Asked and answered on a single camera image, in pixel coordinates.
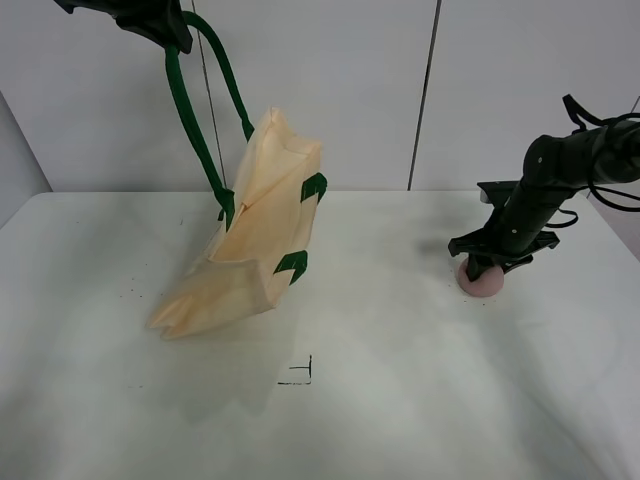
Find cream linen bag green handles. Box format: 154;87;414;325
148;11;327;339

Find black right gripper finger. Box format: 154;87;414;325
500;257;531;274
466;254;493;282

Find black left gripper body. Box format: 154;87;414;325
55;0;193;54

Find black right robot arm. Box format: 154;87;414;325
448;95;639;283

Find pink peach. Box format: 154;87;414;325
457;264;504;298

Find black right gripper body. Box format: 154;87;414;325
448;181;565;264

